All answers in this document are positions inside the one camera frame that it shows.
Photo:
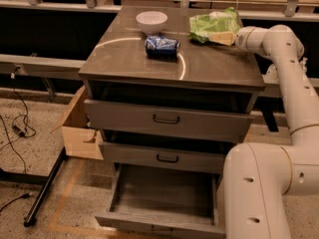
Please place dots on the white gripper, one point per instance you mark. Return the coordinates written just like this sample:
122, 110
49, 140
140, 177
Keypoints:
241, 39

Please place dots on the green rice chip bag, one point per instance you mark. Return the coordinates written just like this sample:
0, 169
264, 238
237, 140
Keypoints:
201, 26

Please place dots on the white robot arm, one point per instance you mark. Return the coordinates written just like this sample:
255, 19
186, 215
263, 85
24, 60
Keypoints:
257, 175

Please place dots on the grey drawer cabinet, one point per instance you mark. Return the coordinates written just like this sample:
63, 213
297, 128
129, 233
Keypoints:
211, 78

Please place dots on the top grey drawer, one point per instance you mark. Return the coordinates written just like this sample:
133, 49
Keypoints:
168, 121

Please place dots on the grey drawer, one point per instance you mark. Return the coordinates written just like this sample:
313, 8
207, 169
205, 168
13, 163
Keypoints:
168, 121
164, 202
162, 157

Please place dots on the middle grey drawer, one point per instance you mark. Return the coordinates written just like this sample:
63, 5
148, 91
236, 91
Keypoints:
162, 157

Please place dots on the bottom grey drawer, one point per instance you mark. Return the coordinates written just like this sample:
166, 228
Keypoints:
164, 202

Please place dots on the blue soda can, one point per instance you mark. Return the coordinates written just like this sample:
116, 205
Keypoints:
160, 46

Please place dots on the white bowl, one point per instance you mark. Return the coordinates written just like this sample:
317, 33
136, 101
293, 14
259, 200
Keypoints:
151, 22

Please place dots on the cardboard box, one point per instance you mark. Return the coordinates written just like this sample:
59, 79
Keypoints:
79, 139

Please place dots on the black power adapter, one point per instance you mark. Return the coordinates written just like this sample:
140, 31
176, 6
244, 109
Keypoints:
18, 131

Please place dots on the black metal floor stand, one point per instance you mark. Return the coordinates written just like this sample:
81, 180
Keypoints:
44, 181

